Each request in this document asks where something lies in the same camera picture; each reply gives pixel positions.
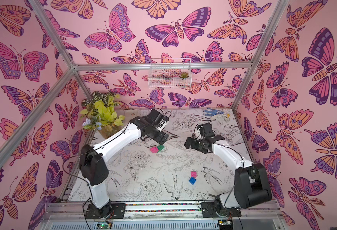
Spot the green lego brick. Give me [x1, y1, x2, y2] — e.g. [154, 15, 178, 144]
[157, 145, 164, 152]

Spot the pink lego brick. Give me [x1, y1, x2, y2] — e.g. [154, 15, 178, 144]
[150, 147, 159, 153]
[191, 171, 197, 178]

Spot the blue lego brick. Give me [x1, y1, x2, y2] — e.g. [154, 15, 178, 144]
[189, 177, 196, 185]

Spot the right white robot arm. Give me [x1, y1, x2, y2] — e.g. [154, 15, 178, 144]
[184, 123, 273, 211]

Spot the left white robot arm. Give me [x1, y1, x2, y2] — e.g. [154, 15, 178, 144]
[79, 109, 169, 210]

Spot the blue white glove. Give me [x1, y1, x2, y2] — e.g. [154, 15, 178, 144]
[203, 108, 233, 118]

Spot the glass vase with flowers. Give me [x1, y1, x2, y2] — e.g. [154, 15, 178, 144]
[80, 91, 125, 139]

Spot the small green succulent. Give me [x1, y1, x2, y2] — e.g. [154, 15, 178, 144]
[180, 72, 189, 78]

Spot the white wire basket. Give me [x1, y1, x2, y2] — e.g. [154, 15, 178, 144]
[147, 57, 192, 90]

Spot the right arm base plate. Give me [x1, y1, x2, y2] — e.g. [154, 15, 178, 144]
[198, 201, 242, 218]

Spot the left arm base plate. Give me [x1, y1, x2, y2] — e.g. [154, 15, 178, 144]
[86, 203, 126, 219]

